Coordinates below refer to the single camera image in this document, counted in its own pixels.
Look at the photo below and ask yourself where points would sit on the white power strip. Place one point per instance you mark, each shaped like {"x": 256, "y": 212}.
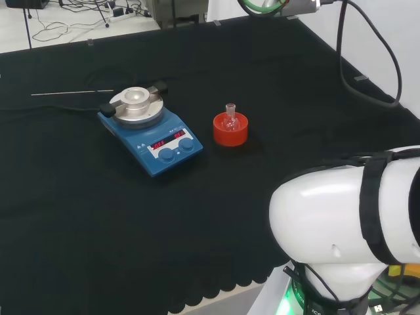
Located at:
{"x": 123, "y": 17}

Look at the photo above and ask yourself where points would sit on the thin glass rod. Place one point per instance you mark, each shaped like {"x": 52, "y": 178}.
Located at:
{"x": 65, "y": 94}

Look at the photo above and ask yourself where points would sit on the yellow stop button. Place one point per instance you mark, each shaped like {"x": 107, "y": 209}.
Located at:
{"x": 395, "y": 269}

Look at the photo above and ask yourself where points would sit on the blue-base heater with steel plate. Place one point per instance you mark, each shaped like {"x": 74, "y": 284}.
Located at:
{"x": 154, "y": 144}

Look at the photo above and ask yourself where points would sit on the black box on floor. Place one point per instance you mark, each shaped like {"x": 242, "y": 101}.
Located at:
{"x": 26, "y": 3}

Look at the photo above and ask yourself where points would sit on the silver usb plug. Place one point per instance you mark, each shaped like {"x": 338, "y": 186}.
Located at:
{"x": 379, "y": 308}

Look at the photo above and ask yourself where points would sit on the black tripod leg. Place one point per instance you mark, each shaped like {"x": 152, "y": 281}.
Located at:
{"x": 29, "y": 29}

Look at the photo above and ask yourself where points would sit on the clear glass round-bottom flask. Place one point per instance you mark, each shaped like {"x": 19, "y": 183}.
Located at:
{"x": 230, "y": 113}

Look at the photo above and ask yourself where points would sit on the grey metal cabinet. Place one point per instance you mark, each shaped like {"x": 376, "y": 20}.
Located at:
{"x": 177, "y": 13}

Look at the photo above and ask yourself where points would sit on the black bench cloth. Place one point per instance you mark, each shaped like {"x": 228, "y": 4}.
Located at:
{"x": 98, "y": 213}

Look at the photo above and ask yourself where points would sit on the red round flask holder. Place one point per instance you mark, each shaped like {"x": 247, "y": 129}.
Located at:
{"x": 229, "y": 138}

